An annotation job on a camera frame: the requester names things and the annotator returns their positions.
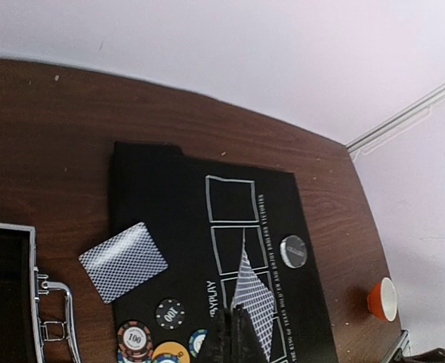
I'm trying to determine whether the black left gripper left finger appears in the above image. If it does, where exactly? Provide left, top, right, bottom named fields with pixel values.
left=197, top=309, right=231, bottom=363

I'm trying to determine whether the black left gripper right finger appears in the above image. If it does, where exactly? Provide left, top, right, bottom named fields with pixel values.
left=231, top=305, right=267, bottom=363

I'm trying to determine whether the orange big blind button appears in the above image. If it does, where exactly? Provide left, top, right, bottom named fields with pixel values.
left=151, top=341, right=190, bottom=363

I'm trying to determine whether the black poker play mat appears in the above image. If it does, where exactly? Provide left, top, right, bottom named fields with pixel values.
left=108, top=142, right=338, bottom=362

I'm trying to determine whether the dark dealer button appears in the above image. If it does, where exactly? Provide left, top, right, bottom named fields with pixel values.
left=280, top=235, right=308, bottom=269

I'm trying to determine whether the orange white bowl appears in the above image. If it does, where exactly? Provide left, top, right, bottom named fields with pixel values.
left=366, top=277, right=398, bottom=322

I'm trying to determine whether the aluminium frame post right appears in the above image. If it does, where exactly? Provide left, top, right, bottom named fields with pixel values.
left=345, top=83, right=445, bottom=159

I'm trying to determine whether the blue orange ten chip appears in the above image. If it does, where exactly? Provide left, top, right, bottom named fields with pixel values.
left=116, top=349, right=151, bottom=363

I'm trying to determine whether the red black hundred chip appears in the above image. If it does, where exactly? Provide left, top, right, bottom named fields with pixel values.
left=117, top=320, right=153, bottom=358

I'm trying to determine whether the aluminium poker chip case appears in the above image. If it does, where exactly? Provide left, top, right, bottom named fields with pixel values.
left=0, top=222, right=82, bottom=362

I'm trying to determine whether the blue green fifty chip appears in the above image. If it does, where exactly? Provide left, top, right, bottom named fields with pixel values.
left=188, top=329, right=208, bottom=358

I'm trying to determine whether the blue backed playing card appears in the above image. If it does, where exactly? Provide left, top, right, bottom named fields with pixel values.
left=79, top=222, right=168, bottom=304

